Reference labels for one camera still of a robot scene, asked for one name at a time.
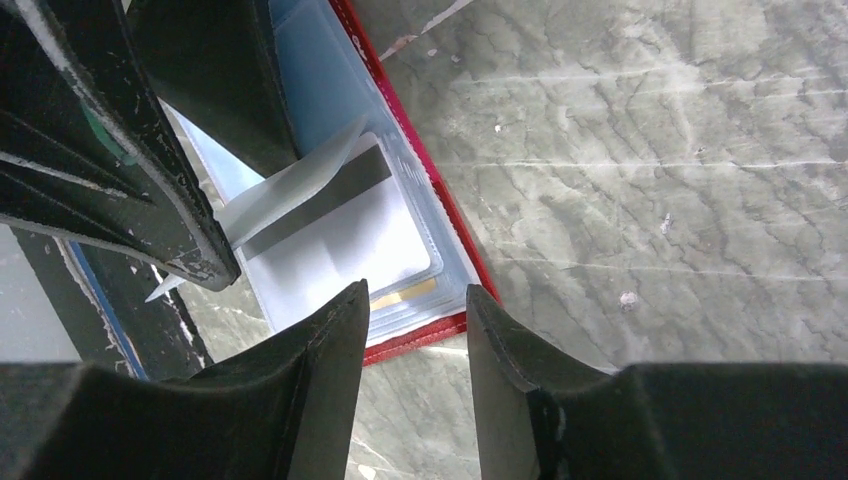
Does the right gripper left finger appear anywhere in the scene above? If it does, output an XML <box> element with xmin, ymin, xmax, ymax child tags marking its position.
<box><xmin>1</xmin><ymin>280</ymin><xmax>370</xmax><ymax>479</ymax></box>

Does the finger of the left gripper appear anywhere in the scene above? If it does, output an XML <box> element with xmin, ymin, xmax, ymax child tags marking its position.
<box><xmin>126</xmin><ymin>0</ymin><xmax>299</xmax><ymax>177</ymax></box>
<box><xmin>1</xmin><ymin>1</ymin><xmax>240</xmax><ymax>291</ymax></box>

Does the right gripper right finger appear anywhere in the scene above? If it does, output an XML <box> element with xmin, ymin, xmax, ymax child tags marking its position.
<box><xmin>466</xmin><ymin>285</ymin><xmax>847</xmax><ymax>479</ymax></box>

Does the red card holder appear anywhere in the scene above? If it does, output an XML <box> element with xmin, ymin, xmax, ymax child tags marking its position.
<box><xmin>127</xmin><ymin>1</ymin><xmax>491</xmax><ymax>364</ymax></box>

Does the thin white credit card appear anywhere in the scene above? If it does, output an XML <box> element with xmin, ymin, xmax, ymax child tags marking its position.
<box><xmin>242</xmin><ymin>132</ymin><xmax>440</xmax><ymax>332</ymax></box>

